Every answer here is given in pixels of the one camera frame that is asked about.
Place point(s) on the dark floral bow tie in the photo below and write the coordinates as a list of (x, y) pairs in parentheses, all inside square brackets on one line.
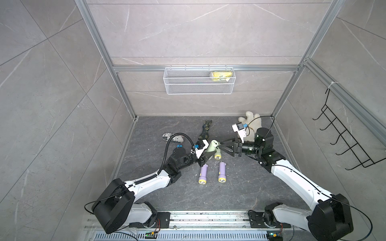
[(205, 130)]

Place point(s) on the green flashlight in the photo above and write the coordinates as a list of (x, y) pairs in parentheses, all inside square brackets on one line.
[(218, 155), (213, 146)]

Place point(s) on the black wire hook rack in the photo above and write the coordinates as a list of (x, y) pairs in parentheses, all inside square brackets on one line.
[(351, 145)]

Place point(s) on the purple flashlight middle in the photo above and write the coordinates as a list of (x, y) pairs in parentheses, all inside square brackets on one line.
[(203, 175)]

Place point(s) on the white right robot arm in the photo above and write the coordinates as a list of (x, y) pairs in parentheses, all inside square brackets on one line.
[(328, 217)]

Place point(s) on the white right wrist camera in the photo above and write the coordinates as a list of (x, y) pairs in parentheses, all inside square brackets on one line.
[(240, 129)]

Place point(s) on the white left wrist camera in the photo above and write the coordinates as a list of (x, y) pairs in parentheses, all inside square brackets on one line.
[(200, 146)]

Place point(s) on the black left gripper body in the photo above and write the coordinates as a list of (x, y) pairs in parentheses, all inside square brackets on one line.
[(189, 159)]

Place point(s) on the white wire mesh basket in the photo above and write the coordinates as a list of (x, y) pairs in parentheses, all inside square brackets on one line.
[(196, 80)]

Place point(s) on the yellow item in basket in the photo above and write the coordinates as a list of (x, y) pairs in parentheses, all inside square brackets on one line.
[(221, 75)]

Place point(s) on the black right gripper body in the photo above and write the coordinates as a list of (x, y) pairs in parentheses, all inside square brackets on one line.
[(249, 148)]

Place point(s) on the purple flashlight right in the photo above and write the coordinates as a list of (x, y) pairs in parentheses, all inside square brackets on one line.
[(222, 172)]

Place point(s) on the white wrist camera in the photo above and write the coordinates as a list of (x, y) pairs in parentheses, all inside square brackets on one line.
[(200, 146), (240, 129)]

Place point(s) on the purple flashlight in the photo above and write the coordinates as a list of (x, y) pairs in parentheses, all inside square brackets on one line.
[(203, 175), (222, 172)]

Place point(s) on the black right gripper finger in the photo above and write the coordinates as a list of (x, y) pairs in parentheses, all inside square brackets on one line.
[(229, 149), (228, 142)]

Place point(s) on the white plush toy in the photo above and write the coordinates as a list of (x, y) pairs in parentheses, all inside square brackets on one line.
[(254, 123)]

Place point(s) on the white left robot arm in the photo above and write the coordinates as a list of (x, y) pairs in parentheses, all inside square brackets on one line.
[(118, 205)]

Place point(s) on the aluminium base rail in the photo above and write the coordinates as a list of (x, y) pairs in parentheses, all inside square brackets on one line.
[(199, 225)]

